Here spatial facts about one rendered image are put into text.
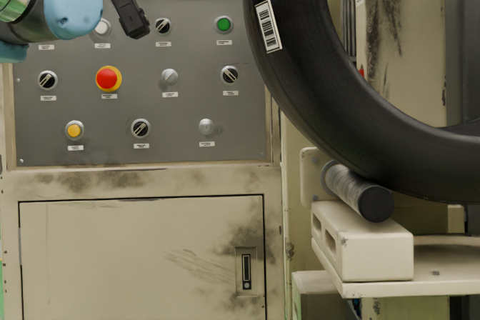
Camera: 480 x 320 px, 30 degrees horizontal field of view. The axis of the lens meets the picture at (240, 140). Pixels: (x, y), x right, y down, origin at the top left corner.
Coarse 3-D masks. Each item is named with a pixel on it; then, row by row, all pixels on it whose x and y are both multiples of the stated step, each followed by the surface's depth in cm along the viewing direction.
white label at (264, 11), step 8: (256, 8) 109; (264, 8) 107; (264, 16) 107; (272, 16) 105; (264, 24) 108; (272, 24) 106; (264, 32) 108; (272, 32) 106; (264, 40) 109; (272, 40) 107; (272, 48) 107; (280, 48) 106
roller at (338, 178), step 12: (336, 168) 138; (336, 180) 130; (348, 180) 122; (360, 180) 117; (336, 192) 129; (348, 192) 117; (360, 192) 110; (372, 192) 108; (384, 192) 108; (348, 204) 121; (360, 204) 109; (372, 204) 108; (384, 204) 109; (372, 216) 109; (384, 216) 109
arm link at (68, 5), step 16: (0, 0) 98; (16, 0) 99; (32, 0) 100; (48, 0) 101; (64, 0) 101; (80, 0) 102; (96, 0) 104; (0, 16) 101; (16, 16) 101; (32, 16) 101; (48, 16) 101; (64, 16) 101; (80, 16) 102; (96, 16) 104; (16, 32) 108; (32, 32) 105; (48, 32) 104; (64, 32) 102; (80, 32) 103
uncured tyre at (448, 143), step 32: (256, 0) 109; (288, 0) 106; (320, 0) 105; (256, 32) 111; (288, 32) 106; (320, 32) 106; (256, 64) 127; (288, 64) 108; (320, 64) 106; (352, 64) 106; (288, 96) 110; (320, 96) 107; (352, 96) 106; (320, 128) 110; (352, 128) 107; (384, 128) 106; (416, 128) 106; (448, 128) 135; (352, 160) 110; (384, 160) 108; (416, 160) 107; (448, 160) 107; (416, 192) 111; (448, 192) 110
